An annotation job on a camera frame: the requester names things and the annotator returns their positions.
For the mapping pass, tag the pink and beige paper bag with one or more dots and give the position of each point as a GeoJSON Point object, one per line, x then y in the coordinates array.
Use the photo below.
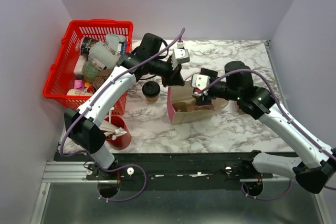
{"type": "Point", "coordinates": [184, 93]}

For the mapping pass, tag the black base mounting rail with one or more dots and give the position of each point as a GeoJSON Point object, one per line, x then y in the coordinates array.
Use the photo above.
{"type": "Point", "coordinates": [168, 172]}

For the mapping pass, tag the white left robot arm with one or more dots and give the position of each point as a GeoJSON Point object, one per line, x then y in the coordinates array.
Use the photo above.
{"type": "Point", "coordinates": [82, 124]}

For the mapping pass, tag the red cylindrical straw holder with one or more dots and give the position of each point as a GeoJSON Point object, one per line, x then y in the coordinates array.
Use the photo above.
{"type": "Point", "coordinates": [119, 142]}

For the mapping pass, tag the blue book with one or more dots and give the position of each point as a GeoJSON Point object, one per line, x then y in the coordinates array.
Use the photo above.
{"type": "Point", "coordinates": [122, 47]}

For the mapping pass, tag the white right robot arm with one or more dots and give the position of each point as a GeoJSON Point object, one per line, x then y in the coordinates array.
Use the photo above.
{"type": "Point", "coordinates": [315, 162]}

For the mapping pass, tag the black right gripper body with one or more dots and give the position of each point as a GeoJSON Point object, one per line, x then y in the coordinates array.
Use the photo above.
{"type": "Point", "coordinates": [204, 100]}

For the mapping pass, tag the brown round lidded box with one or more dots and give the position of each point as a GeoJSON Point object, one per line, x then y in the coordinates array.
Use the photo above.
{"type": "Point", "coordinates": [101, 77]}

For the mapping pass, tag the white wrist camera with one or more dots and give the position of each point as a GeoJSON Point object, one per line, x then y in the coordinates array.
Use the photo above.
{"type": "Point", "coordinates": [199, 82]}
{"type": "Point", "coordinates": [180, 56]}

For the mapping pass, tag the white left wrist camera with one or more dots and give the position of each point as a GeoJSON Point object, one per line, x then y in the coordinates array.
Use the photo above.
{"type": "Point", "coordinates": [180, 56]}

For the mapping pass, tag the red plastic shopping basket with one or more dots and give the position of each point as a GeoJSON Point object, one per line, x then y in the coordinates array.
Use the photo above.
{"type": "Point", "coordinates": [61, 76]}

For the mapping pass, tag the pink small packet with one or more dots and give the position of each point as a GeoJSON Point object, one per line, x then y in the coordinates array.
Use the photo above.
{"type": "Point", "coordinates": [79, 84]}

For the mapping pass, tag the aluminium frame rail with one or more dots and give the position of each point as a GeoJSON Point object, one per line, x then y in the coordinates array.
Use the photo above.
{"type": "Point", "coordinates": [65, 172]}

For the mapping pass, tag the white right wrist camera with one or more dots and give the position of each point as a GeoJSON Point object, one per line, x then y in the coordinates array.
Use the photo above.
{"type": "Point", "coordinates": [199, 82]}

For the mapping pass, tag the black plastic cup lid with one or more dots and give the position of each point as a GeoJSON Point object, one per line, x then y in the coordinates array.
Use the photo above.
{"type": "Point", "coordinates": [151, 89]}

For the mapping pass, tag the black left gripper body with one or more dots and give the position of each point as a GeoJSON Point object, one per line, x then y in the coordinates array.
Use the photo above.
{"type": "Point", "coordinates": [167, 81]}

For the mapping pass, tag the dark printed can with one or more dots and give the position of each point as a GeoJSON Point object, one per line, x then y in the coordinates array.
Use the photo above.
{"type": "Point", "coordinates": [86, 44]}

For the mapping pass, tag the brown paper coffee cup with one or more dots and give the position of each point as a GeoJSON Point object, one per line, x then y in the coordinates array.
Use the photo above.
{"type": "Point", "coordinates": [152, 99]}

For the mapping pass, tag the grey cloth pouch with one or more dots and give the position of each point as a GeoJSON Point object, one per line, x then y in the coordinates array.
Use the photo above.
{"type": "Point", "coordinates": [104, 54]}

